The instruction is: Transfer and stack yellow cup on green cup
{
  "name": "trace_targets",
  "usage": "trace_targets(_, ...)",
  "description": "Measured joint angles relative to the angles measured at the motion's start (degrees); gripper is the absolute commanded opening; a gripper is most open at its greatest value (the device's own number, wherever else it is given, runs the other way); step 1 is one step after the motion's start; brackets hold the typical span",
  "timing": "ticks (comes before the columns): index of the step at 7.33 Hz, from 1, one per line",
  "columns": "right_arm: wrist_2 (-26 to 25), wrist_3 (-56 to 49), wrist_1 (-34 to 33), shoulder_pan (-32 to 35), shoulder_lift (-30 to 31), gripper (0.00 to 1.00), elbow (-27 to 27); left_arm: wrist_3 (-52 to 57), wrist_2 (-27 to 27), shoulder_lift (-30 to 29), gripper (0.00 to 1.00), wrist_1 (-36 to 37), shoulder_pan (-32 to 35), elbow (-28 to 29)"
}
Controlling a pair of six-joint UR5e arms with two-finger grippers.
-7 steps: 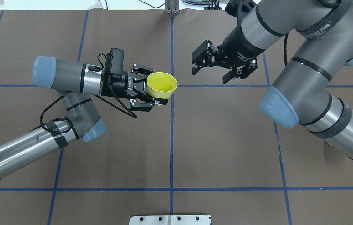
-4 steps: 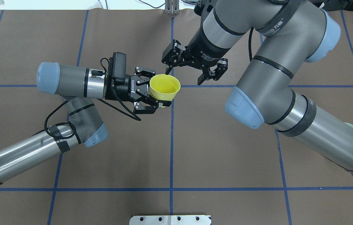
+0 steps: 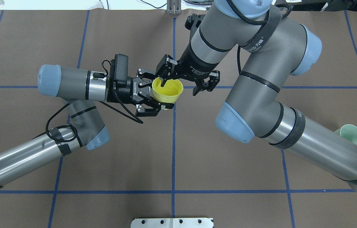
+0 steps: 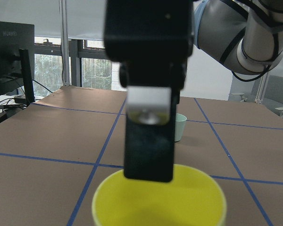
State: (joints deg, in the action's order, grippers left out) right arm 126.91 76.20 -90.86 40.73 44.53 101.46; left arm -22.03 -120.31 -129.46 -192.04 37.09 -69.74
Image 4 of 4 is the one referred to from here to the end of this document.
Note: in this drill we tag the green plastic cup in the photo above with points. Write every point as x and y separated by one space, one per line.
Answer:
180 122

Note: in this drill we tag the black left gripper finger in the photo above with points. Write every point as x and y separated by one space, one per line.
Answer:
153 92

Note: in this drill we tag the yellow plastic cup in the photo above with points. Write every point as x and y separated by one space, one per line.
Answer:
192 198

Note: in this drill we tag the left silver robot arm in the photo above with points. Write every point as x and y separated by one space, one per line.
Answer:
162 36

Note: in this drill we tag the brown paper table cover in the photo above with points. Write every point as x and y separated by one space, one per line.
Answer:
55 153

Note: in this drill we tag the black computer monitor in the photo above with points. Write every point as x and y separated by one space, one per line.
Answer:
17 58

